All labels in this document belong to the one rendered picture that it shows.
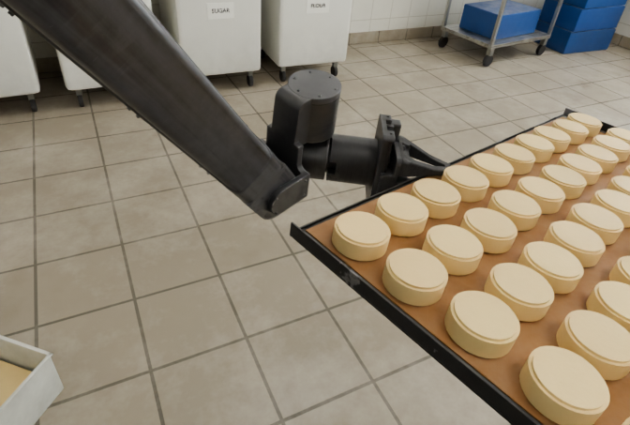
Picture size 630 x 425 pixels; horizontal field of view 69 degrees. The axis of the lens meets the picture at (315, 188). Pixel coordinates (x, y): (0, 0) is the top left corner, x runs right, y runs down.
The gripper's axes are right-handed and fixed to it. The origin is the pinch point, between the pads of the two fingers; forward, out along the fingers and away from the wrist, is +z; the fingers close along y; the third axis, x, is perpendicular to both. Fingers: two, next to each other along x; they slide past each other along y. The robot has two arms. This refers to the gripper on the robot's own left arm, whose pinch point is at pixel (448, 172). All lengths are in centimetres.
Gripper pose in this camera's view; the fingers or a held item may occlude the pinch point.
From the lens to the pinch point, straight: 57.8
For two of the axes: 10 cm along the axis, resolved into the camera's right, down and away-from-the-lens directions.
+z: 9.9, 1.3, 0.2
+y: -1.1, 8.3, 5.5
